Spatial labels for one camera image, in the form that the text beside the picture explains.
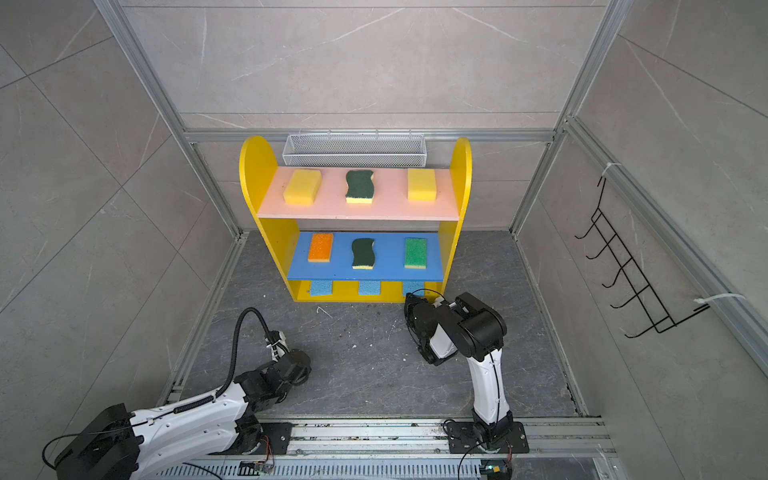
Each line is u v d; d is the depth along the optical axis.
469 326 0.55
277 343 0.74
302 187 0.74
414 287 1.01
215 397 0.54
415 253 0.93
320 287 1.01
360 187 0.72
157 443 0.45
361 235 1.00
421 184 0.73
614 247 0.72
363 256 0.93
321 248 0.95
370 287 1.00
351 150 0.98
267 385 0.64
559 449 0.74
